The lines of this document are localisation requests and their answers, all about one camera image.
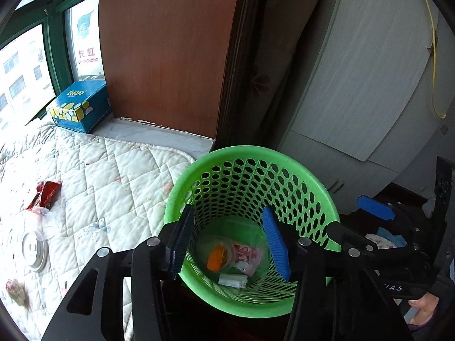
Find light printed cloth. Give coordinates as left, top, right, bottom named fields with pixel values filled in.
left=365, top=226, right=408, bottom=253

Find white round cup lid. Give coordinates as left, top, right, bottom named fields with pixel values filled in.
left=20, top=230, right=49, bottom=273

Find white quilted mat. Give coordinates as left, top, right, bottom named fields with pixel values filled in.
left=0, top=121, right=197, bottom=341

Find red snack wrapper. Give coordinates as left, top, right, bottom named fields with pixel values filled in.
left=25, top=180, right=62, bottom=212

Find round container with printed lid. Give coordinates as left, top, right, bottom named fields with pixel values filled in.
left=5, top=278, right=30, bottom=307

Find dark floral panel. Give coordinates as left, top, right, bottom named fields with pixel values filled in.
left=216, top=0, right=325, bottom=151

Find white foam block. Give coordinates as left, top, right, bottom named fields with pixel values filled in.
left=218, top=273, right=249, bottom=288

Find blue patterned tissue box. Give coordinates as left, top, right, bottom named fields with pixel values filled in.
left=46, top=80, right=114, bottom=134

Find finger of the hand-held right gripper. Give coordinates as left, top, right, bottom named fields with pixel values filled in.
left=326, top=221, right=378, bottom=253
left=356, top=195, right=397, bottom=223

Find yellow cable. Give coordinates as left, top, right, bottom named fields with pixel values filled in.
left=421, top=0, right=447, bottom=120

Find clear cup with orange residue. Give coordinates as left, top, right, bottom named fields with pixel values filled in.
left=206, top=243, right=237, bottom=274

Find person's right hand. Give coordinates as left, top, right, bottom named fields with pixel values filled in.
left=408, top=293, right=442, bottom=327

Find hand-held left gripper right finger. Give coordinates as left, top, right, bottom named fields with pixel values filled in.
left=261, top=206, right=413, bottom=341

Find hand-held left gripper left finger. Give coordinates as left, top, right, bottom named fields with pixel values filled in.
left=42, top=204, right=196, bottom=341

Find green window frame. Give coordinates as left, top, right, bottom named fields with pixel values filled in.
left=0, top=0, right=104, bottom=126

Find pink snack wrapper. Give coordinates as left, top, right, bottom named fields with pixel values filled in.
left=231, top=242, right=264, bottom=276

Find brown wooden cabinet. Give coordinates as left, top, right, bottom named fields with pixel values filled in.
left=97, top=0, right=247, bottom=140

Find green perforated plastic basket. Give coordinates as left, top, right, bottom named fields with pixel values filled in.
left=163, top=145, right=341, bottom=319

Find white printed carton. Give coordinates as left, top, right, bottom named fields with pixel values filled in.
left=69, top=0, right=104, bottom=79

